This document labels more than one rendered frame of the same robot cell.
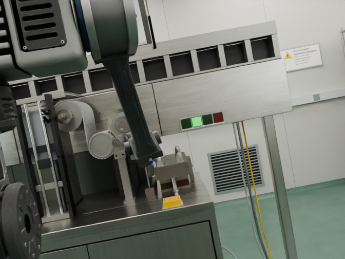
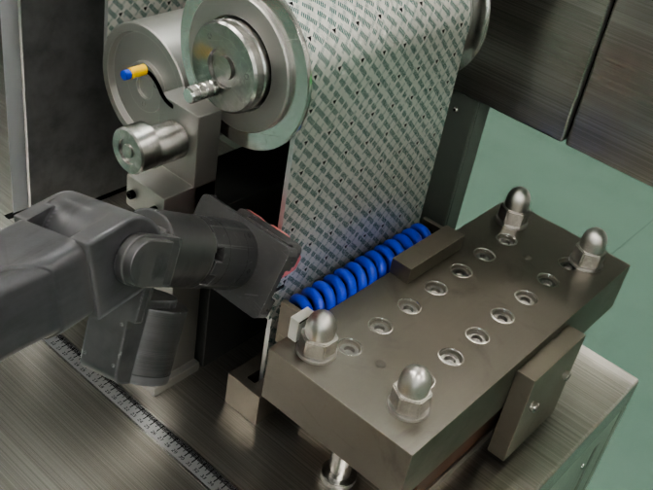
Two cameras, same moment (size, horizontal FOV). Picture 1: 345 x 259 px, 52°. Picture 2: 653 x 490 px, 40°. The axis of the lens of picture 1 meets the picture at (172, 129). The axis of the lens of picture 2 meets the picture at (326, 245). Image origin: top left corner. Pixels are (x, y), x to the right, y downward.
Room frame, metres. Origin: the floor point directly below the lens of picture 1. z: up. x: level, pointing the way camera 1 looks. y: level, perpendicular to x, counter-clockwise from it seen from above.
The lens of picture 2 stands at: (1.15, -0.25, 1.57)
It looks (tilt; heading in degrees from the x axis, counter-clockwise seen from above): 36 degrees down; 36
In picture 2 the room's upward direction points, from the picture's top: 10 degrees clockwise
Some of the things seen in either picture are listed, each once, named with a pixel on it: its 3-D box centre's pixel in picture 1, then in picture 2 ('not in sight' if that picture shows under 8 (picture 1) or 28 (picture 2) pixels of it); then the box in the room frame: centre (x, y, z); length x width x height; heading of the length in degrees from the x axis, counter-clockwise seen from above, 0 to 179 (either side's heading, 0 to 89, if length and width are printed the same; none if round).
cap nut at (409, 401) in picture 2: (179, 156); (413, 387); (1.64, -0.01, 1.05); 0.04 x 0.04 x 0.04
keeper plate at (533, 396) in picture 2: (190, 167); (538, 394); (1.82, -0.05, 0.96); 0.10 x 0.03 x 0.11; 0
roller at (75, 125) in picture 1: (74, 116); not in sight; (1.77, 0.47, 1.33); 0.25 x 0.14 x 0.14; 0
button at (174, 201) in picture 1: (172, 201); not in sight; (1.41, 0.06, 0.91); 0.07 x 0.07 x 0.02; 0
